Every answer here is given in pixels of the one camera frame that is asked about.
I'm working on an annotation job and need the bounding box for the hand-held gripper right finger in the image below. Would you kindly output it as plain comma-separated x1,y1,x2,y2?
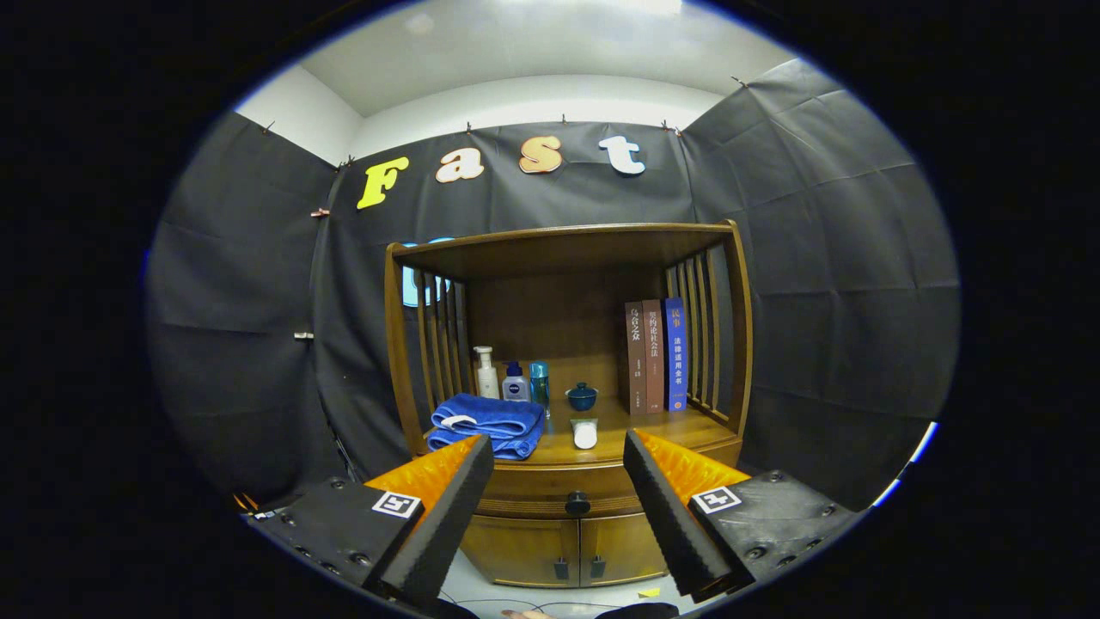
623,428,865,603

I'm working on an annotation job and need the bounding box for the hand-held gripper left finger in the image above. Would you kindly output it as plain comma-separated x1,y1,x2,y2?
245,434,497,607

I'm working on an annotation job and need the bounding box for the wooden drawer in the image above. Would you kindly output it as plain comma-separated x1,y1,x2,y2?
473,464,658,521

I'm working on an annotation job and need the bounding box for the wooden cabinet door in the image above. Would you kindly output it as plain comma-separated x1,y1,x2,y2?
578,514,669,588
460,514,579,588

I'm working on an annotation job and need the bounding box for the wooden countertop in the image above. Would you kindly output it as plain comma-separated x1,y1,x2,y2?
417,395,742,469

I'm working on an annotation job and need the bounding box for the wooden cabinet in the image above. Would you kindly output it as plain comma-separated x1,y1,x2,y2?
384,221,755,590

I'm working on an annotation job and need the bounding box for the blue folded towel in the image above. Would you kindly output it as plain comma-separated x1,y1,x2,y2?
427,393,546,461

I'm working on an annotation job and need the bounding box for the white pump bottle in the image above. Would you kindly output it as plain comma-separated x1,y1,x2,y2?
473,346,500,400

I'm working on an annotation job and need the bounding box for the blue book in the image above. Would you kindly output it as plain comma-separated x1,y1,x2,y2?
662,297,688,413

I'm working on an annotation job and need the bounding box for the reddish brown book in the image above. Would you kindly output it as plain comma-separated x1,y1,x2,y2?
642,299,665,414

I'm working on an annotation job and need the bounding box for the dark brown book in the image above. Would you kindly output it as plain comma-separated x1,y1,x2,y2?
625,301,646,417

